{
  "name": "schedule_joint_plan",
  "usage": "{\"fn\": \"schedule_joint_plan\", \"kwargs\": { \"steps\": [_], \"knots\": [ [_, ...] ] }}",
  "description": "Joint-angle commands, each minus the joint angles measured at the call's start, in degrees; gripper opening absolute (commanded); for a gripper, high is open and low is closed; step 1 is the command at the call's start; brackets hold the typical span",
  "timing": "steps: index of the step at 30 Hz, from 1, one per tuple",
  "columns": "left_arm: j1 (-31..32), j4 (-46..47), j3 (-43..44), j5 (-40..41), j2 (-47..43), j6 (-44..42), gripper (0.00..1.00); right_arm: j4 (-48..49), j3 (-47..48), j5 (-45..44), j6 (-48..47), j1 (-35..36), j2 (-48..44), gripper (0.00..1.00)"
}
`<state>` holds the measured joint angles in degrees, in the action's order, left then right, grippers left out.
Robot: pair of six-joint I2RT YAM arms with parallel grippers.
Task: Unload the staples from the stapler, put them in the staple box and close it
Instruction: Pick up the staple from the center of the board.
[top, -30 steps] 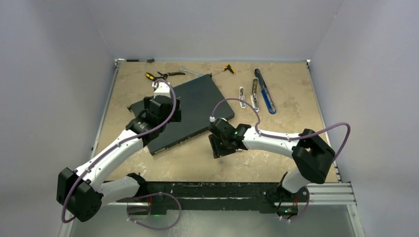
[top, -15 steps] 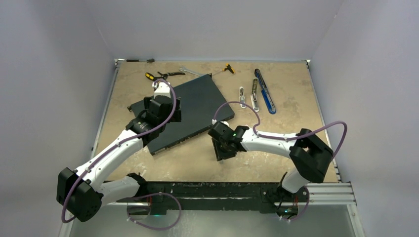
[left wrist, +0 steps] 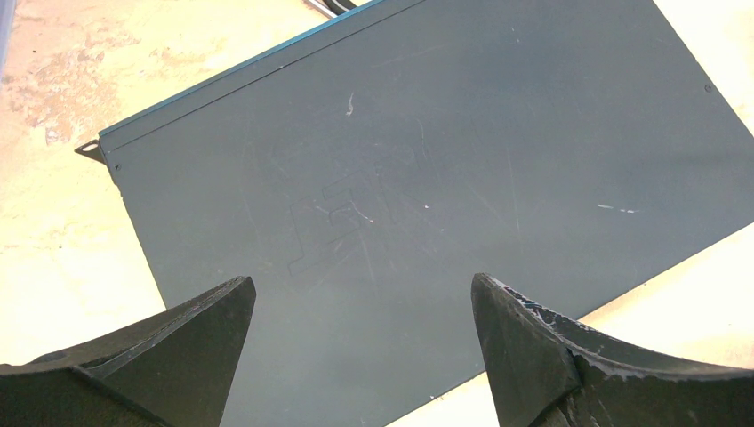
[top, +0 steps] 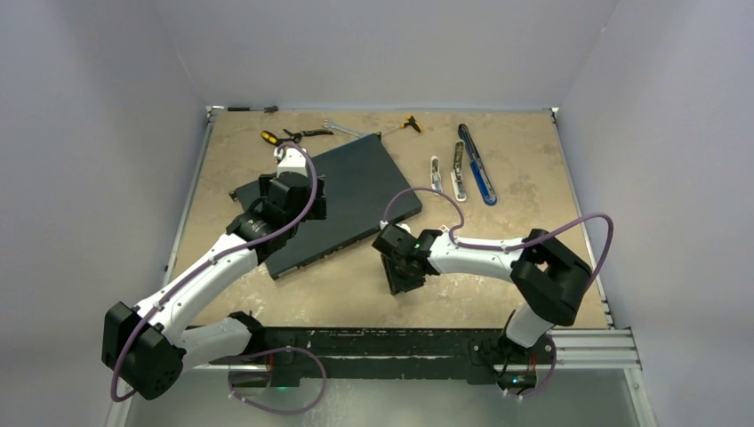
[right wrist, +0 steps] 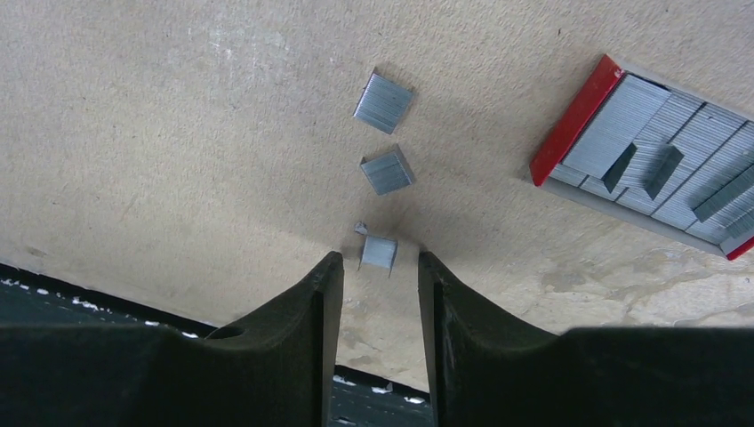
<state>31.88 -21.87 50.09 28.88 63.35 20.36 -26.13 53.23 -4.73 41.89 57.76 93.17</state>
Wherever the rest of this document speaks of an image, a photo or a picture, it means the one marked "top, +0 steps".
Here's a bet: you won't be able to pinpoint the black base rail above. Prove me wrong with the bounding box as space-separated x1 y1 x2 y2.
215 326 556 387

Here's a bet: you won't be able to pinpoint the silver wrench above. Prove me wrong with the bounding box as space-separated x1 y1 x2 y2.
323 119 365 138

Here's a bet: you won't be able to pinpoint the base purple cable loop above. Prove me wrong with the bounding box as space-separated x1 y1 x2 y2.
228 347 328 415

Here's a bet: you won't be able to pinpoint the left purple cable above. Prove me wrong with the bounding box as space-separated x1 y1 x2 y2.
109 141 319 403

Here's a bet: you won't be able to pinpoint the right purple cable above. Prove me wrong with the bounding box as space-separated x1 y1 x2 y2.
380 187 615 400

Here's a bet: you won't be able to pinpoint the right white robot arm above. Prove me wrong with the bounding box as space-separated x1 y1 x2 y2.
373 224 593 362

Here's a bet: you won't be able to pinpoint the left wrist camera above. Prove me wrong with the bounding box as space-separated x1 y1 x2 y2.
274 142 309 178

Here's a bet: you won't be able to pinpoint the blue stapler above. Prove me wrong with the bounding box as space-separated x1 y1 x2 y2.
458 124 498 205

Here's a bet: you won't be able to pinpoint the white stapler part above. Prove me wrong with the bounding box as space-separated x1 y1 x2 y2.
430 156 443 193

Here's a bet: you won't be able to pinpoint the dark flat network switch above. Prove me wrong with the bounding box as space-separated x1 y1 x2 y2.
226 134 422 279

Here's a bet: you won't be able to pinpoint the small yellow black screwdriver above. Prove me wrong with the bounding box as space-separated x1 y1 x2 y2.
381 114 423 137

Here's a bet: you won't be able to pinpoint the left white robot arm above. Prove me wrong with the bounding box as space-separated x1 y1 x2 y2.
101 171 326 403

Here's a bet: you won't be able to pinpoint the black handled cutters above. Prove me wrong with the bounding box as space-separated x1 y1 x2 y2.
279 128 334 144

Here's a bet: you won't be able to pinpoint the black tool at wall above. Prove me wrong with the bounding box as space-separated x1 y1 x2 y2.
226 105 279 114

